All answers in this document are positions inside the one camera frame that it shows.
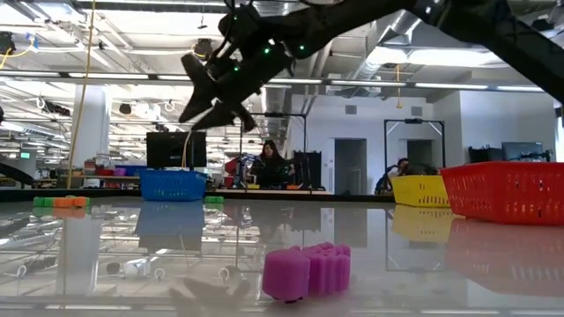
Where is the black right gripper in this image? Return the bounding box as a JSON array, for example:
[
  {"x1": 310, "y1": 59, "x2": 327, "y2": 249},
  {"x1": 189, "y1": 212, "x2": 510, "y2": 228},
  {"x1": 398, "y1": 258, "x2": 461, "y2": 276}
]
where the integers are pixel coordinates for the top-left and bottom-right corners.
[{"x1": 177, "y1": 3, "x2": 319, "y2": 134}]

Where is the blue plastic basket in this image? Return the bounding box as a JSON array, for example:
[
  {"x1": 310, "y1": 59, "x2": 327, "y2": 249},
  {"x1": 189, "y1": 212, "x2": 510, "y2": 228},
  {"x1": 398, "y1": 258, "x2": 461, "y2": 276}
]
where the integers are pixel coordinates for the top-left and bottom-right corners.
[{"x1": 139, "y1": 170, "x2": 209, "y2": 203}]

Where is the orange Halloween toy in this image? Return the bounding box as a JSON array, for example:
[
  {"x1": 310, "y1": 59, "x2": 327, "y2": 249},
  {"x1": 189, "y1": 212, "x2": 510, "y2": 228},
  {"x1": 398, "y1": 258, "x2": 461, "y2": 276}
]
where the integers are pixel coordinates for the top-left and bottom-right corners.
[{"x1": 54, "y1": 195, "x2": 89, "y2": 209}]

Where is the purple Halloween toy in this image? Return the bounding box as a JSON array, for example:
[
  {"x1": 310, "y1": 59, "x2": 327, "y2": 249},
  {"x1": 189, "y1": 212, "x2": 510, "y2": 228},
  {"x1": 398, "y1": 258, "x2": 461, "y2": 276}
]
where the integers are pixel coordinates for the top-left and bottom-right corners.
[{"x1": 261, "y1": 241, "x2": 353, "y2": 305}]

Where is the yellow plastic basket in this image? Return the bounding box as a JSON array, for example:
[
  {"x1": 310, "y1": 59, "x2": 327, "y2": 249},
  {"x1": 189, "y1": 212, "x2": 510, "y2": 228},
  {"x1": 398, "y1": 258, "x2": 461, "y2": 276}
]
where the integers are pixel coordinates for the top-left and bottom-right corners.
[{"x1": 390, "y1": 174, "x2": 451, "y2": 209}]

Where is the red plastic basket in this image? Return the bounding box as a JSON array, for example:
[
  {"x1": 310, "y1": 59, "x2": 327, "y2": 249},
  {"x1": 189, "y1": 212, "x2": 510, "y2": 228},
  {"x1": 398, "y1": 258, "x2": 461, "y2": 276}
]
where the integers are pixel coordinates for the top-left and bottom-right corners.
[{"x1": 440, "y1": 160, "x2": 564, "y2": 227}]

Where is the black monitor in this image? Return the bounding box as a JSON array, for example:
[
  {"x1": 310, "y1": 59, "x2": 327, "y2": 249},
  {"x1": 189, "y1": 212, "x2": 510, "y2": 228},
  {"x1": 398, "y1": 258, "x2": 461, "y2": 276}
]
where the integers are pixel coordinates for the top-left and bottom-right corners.
[{"x1": 145, "y1": 131, "x2": 208, "y2": 172}]

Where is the red plastic object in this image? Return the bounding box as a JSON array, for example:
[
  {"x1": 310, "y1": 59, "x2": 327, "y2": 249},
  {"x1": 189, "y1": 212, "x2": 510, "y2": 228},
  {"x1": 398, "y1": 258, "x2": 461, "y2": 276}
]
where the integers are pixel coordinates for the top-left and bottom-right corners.
[{"x1": 223, "y1": 158, "x2": 241, "y2": 189}]

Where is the person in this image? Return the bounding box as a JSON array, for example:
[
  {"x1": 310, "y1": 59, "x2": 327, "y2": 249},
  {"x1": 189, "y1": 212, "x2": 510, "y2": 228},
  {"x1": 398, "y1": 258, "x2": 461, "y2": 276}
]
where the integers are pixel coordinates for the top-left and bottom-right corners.
[
  {"x1": 379, "y1": 157, "x2": 439, "y2": 195},
  {"x1": 250, "y1": 139, "x2": 292, "y2": 189}
]

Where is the black slotted rack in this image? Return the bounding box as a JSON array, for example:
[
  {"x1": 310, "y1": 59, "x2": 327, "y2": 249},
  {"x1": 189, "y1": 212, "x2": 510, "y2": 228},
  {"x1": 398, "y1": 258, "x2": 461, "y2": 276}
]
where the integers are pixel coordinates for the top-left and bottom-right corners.
[{"x1": 293, "y1": 150, "x2": 323, "y2": 191}]

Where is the white square column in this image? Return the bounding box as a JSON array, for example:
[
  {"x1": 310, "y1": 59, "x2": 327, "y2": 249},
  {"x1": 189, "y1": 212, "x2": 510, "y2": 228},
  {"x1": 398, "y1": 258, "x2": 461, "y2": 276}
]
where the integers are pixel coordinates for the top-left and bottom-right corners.
[{"x1": 71, "y1": 85, "x2": 111, "y2": 177}]

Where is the wooden shelf board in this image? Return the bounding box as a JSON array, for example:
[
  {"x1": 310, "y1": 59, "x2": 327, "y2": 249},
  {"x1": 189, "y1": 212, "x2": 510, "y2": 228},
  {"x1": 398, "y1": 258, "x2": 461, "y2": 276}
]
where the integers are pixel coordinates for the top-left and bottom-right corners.
[{"x1": 65, "y1": 174, "x2": 141, "y2": 181}]

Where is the wooden background desk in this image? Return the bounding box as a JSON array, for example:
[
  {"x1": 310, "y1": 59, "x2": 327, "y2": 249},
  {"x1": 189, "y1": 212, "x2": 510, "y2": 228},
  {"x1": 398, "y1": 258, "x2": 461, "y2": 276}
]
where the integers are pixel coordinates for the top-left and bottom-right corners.
[{"x1": 214, "y1": 188, "x2": 335, "y2": 196}]

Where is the grey door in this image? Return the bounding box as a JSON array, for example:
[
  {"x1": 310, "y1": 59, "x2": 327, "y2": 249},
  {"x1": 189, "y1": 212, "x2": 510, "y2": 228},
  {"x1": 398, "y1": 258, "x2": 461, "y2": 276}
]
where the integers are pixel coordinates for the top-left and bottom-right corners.
[
  {"x1": 334, "y1": 137, "x2": 368, "y2": 196},
  {"x1": 406, "y1": 139, "x2": 435, "y2": 166}
]

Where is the long white light bar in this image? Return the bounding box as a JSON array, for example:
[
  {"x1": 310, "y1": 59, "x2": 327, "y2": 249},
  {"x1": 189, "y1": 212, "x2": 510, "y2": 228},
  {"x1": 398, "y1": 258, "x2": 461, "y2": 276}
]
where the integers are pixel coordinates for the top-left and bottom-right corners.
[{"x1": 0, "y1": 70, "x2": 547, "y2": 93}]

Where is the black ceiling box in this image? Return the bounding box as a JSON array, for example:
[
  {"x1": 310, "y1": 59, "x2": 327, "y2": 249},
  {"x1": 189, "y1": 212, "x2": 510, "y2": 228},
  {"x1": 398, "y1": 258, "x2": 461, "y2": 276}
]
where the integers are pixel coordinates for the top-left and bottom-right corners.
[{"x1": 0, "y1": 31, "x2": 17, "y2": 56}]

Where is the dark computer monitor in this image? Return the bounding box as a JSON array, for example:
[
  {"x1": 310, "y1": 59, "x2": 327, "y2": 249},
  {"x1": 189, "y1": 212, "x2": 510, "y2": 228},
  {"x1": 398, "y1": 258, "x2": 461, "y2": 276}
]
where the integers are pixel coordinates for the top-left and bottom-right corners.
[
  {"x1": 501, "y1": 141, "x2": 545, "y2": 164},
  {"x1": 467, "y1": 147, "x2": 503, "y2": 164}
]

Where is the black ceiling camera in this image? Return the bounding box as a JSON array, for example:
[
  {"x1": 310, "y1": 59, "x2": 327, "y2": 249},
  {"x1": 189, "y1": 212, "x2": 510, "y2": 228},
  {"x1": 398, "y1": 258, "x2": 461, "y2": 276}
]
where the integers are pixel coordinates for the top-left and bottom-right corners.
[{"x1": 193, "y1": 37, "x2": 216, "y2": 62}]

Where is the ribbed silver ventilation duct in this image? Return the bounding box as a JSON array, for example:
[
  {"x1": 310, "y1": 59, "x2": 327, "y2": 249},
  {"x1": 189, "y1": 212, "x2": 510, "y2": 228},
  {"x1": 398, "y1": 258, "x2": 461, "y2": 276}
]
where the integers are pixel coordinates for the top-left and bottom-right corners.
[{"x1": 245, "y1": 65, "x2": 295, "y2": 138}]

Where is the black metal frame stand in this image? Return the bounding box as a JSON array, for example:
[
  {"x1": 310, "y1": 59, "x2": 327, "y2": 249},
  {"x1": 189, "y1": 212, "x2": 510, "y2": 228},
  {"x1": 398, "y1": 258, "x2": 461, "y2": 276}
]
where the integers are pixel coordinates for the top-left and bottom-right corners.
[
  {"x1": 383, "y1": 118, "x2": 447, "y2": 177},
  {"x1": 238, "y1": 112, "x2": 308, "y2": 191}
]

